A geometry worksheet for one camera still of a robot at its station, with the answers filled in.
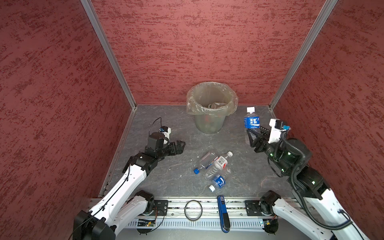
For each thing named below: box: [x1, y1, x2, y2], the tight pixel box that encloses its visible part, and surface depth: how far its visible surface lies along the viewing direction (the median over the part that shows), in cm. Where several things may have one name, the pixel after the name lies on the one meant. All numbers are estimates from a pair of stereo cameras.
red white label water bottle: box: [205, 151, 233, 178], surface depth 86 cm
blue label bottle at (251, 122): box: [244, 106, 260, 145], surface depth 61 cm
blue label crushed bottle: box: [208, 174, 226, 193], surface depth 79 cm
